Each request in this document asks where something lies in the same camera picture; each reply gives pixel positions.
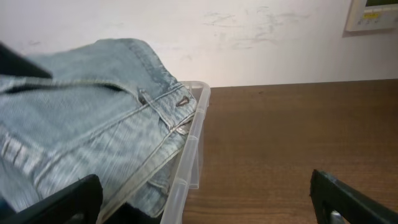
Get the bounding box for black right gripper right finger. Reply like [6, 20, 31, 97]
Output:
[310, 169, 397, 224]

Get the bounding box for dark grey garment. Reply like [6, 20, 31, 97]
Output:
[104, 203, 163, 224]

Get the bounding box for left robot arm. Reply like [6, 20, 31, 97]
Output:
[1, 43, 52, 79]

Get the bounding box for clear plastic storage container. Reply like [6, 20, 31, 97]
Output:
[160, 81, 211, 224]

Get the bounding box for light blue jeans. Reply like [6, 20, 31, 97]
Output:
[1, 39, 197, 221]

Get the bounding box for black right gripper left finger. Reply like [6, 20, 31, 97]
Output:
[1, 174, 103, 224]

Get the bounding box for beige wall control panel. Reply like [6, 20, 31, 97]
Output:
[345, 0, 397, 32]

